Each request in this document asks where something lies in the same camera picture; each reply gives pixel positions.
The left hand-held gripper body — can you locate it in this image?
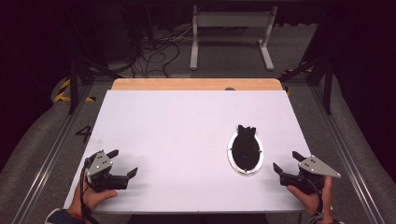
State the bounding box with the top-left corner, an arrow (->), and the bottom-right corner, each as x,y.
84,149 -> 130,192

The hand-held gripper cable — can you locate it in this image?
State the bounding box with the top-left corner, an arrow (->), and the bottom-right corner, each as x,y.
300,176 -> 325,220
79,158 -> 101,224

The white metal stand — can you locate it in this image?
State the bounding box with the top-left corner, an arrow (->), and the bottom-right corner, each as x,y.
190,4 -> 278,72

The aluminium floor rail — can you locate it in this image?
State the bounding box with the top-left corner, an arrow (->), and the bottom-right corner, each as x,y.
10,83 -> 94,224
309,85 -> 389,224

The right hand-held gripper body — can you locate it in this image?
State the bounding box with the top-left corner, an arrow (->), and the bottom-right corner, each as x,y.
279,154 -> 342,196

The person's left hand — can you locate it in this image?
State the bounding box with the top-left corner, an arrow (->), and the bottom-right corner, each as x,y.
68,182 -> 119,216

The tangle of floor cables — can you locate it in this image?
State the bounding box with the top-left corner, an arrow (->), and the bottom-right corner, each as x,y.
130,26 -> 200,78

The oval silver photo frame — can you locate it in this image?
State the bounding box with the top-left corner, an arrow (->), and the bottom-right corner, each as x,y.
226,124 -> 265,177

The right hand-held gripper cable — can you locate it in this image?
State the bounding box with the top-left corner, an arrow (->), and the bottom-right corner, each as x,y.
300,176 -> 325,220

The person's right hand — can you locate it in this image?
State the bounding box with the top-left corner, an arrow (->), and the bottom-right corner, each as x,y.
286,175 -> 334,223

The yellow black floor tape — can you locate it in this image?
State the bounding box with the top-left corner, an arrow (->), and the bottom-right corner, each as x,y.
53,78 -> 96,103
281,63 -> 314,77

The black metal stand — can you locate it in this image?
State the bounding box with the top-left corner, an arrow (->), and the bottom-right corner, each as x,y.
66,6 -> 124,116
278,55 -> 334,116

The white board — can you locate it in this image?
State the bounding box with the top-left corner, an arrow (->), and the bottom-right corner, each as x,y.
63,90 -> 333,215

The red bracelet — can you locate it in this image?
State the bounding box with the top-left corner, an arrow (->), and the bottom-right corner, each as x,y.
67,208 -> 87,223

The left hand-held gripper cable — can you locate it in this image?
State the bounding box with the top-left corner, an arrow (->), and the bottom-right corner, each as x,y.
79,158 -> 101,224

